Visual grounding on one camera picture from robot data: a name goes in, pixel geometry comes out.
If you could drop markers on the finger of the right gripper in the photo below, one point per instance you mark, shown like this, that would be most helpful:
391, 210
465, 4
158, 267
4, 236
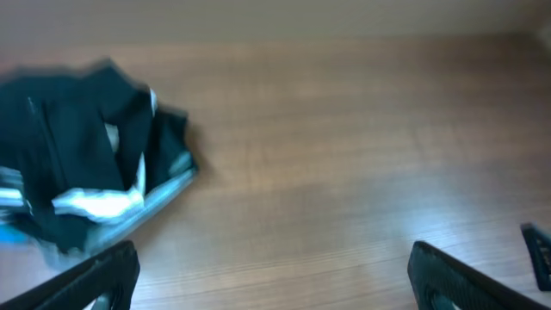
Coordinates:
538, 245

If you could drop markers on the folded black shirt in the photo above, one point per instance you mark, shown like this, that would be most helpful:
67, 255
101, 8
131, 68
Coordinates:
167, 155

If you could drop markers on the folded blue garment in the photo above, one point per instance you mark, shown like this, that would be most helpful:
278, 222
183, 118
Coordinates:
11, 236

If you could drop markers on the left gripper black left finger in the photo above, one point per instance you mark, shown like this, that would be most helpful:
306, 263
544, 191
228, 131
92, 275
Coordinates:
104, 281

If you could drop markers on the folded grey garment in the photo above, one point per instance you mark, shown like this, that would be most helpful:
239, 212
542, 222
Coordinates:
114, 215

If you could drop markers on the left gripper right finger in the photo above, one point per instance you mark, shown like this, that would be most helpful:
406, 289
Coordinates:
440, 281

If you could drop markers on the black t-shirt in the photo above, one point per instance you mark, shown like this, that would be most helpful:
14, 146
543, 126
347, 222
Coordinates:
77, 129

